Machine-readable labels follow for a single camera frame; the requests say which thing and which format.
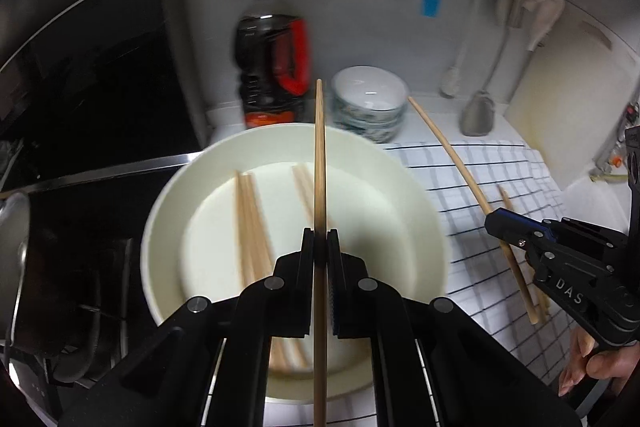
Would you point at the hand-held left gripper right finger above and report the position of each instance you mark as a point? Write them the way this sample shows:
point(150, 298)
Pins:
point(334, 302)

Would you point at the white checked cloth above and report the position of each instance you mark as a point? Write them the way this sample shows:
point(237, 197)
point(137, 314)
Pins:
point(520, 167)

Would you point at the patterned white ceramic bowl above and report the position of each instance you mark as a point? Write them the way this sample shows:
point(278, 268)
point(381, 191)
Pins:
point(365, 82)
point(350, 119)
point(375, 136)

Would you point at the metal spatula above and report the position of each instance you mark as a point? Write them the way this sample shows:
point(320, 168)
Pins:
point(477, 117)

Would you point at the metal pot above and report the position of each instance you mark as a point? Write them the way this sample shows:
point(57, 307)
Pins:
point(15, 257)

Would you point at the large white round bowl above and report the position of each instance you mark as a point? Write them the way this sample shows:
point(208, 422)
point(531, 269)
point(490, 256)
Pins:
point(390, 217)

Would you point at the white sink basin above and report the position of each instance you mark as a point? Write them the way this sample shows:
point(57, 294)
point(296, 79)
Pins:
point(595, 202)

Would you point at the black gas stove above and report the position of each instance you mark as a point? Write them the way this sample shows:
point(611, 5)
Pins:
point(100, 217)

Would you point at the person's right hand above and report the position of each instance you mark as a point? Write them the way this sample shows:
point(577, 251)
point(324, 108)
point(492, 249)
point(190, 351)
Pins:
point(615, 364)

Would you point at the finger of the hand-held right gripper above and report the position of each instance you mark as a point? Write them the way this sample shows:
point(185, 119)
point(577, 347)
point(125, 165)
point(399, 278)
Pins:
point(507, 227)
point(549, 233)

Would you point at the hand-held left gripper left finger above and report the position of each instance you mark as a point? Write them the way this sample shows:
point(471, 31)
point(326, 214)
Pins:
point(305, 287)

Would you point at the blue wall hook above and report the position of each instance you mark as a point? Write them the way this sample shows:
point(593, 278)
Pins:
point(431, 4)

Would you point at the white cutting board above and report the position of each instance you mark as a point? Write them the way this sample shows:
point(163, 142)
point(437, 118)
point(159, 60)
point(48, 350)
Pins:
point(565, 107)

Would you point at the dark sauce bottle red cap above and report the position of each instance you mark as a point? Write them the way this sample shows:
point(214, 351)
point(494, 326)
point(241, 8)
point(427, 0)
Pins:
point(260, 57)

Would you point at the beige hanging cloth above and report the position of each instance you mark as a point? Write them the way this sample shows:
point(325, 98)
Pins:
point(542, 7)

